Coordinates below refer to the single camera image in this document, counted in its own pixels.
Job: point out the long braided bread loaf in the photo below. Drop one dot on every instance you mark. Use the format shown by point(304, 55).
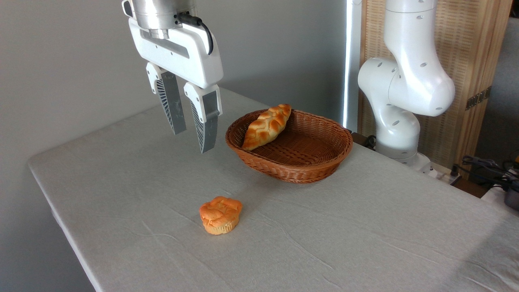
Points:
point(265, 126)

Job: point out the dark metal screen hinge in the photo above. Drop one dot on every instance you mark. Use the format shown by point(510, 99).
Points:
point(478, 97)

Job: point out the white vertical pole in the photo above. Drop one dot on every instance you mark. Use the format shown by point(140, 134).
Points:
point(351, 61)

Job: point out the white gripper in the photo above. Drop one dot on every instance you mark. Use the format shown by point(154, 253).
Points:
point(190, 56)

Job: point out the light grey tablecloth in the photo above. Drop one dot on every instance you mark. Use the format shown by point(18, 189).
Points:
point(324, 235)

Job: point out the round muffin-shaped bread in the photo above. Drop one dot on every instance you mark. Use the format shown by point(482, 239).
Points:
point(220, 215)

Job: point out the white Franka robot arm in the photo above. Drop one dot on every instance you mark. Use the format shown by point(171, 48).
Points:
point(409, 81)

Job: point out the brown woven wicker basket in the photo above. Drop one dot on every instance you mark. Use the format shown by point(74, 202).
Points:
point(308, 158)

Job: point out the white power strip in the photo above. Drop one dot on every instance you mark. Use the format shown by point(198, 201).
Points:
point(442, 173)

